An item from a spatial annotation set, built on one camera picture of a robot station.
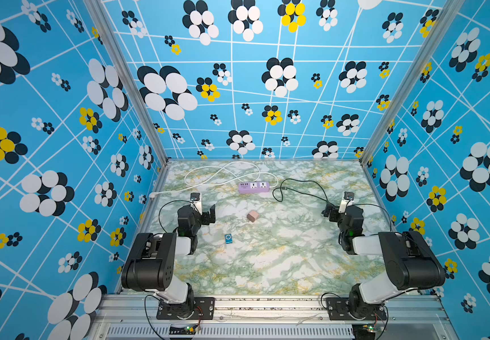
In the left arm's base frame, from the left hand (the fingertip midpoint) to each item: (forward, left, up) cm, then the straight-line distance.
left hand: (206, 203), depth 94 cm
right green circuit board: (-46, -57, -7) cm, 74 cm away
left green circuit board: (-46, +2, -8) cm, 47 cm away
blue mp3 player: (-13, -10, -7) cm, 18 cm away
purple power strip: (+12, -22, -4) cm, 25 cm away
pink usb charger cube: (-4, -21, -5) cm, 22 cm away
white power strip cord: (+10, +29, -9) cm, 32 cm away
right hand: (0, -61, +1) cm, 61 cm away
